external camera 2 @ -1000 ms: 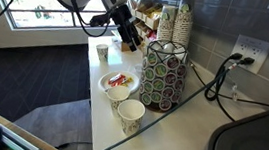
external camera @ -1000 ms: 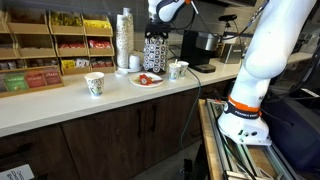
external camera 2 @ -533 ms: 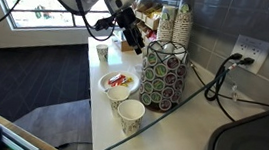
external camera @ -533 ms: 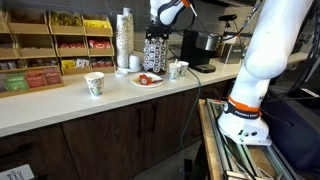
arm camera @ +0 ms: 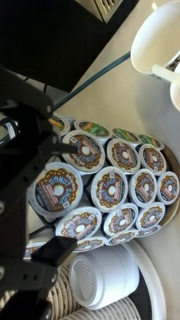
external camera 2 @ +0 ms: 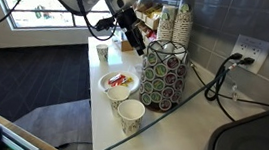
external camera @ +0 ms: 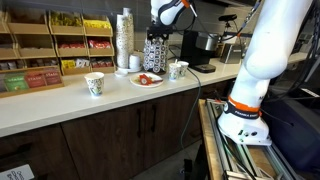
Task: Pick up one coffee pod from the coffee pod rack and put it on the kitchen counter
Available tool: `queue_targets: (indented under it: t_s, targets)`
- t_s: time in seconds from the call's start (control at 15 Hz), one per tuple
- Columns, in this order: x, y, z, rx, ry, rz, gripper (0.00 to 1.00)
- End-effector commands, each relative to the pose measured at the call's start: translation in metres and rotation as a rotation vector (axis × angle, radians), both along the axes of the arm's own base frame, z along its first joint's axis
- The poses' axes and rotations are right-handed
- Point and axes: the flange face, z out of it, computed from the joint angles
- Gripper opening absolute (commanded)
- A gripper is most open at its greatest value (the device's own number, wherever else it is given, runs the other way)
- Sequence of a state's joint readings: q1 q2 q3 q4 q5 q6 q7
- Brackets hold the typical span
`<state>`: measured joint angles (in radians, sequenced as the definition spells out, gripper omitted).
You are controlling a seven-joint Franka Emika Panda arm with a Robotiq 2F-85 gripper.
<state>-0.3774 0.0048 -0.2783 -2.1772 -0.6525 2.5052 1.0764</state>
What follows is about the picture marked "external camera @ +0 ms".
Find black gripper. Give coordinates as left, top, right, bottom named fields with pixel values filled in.
left=146, top=25, right=174, bottom=42

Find black coffee machine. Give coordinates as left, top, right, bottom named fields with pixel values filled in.
left=179, top=29, right=221, bottom=74

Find wooden tea box rack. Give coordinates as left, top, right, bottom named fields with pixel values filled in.
left=0, top=8, right=116, bottom=76

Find tall paper cup stack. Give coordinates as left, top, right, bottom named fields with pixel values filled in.
left=122, top=7, right=135, bottom=56

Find white cup stack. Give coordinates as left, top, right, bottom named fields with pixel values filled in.
left=128, top=53, right=142, bottom=70

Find patterned paper cup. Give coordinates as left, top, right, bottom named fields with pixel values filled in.
left=83, top=71, right=106, bottom=98
left=168, top=62, right=182, bottom=82
left=177, top=60, right=190, bottom=79

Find short paper cup stack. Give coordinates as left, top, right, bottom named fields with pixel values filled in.
left=115, top=13, right=130, bottom=70

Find white saucer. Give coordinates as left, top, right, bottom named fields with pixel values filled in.
left=116, top=65, right=143, bottom=74

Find red snack wrapper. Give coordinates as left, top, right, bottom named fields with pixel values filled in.
left=138, top=73, right=154, bottom=87

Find white paper plate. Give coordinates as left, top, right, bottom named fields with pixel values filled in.
left=129, top=72, right=165, bottom=89

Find small white dish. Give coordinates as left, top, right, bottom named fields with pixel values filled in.
left=114, top=69, right=129, bottom=78

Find dark red snack packets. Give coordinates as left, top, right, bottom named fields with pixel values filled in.
left=90, top=58, right=114, bottom=69

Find yellow snack packets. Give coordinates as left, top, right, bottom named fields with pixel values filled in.
left=61, top=59, right=77, bottom=70
left=83, top=19, right=112, bottom=30
left=50, top=11, right=83, bottom=28

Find silver countertop appliance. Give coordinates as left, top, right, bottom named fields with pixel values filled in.
left=219, top=42, right=243, bottom=65

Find white snack packets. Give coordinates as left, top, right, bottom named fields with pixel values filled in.
left=75, top=57, right=91, bottom=69

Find red tea box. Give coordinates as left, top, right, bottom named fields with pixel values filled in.
left=43, top=68, right=63, bottom=86
left=24, top=70, right=47, bottom=89

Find wooden robot table with rails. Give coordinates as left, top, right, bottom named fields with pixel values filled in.
left=198, top=98, right=303, bottom=180

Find dark wood base cabinet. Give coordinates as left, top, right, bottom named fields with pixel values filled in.
left=0, top=78, right=241, bottom=180

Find wooden tea display tray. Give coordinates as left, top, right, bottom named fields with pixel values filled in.
left=0, top=64, right=65, bottom=99

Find green tea box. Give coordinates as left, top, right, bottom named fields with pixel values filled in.
left=3, top=72, right=29, bottom=93

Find dark blue bag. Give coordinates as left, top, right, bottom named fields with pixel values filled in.
left=261, top=98, right=320, bottom=174

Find white printed label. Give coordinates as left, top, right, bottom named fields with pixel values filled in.
left=0, top=163, right=36, bottom=180

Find black wire coffee pod rack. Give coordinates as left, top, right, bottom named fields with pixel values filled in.
left=142, top=35, right=170, bottom=75

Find grey power cable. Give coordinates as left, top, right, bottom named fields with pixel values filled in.
left=179, top=64, right=203, bottom=151

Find black camera on stand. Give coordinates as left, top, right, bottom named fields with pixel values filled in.
left=218, top=13, right=238, bottom=34

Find black cabinet door handle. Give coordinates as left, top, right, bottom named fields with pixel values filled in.
left=150, top=104, right=158, bottom=133
left=136, top=108, right=142, bottom=139

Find black metal frame leg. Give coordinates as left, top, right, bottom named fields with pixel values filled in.
left=182, top=143, right=209, bottom=180

